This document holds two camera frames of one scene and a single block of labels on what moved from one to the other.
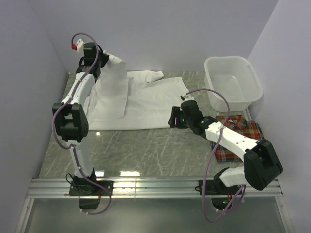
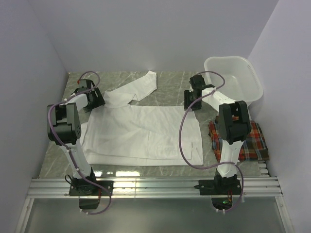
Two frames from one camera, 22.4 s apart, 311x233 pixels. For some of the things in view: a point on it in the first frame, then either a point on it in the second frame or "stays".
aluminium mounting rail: x=142 y=188 stays
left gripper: x=105 y=57 to x=99 y=101
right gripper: x=175 y=113 to x=187 y=94
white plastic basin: x=234 y=77 stays
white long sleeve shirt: x=133 y=100 to x=114 y=132
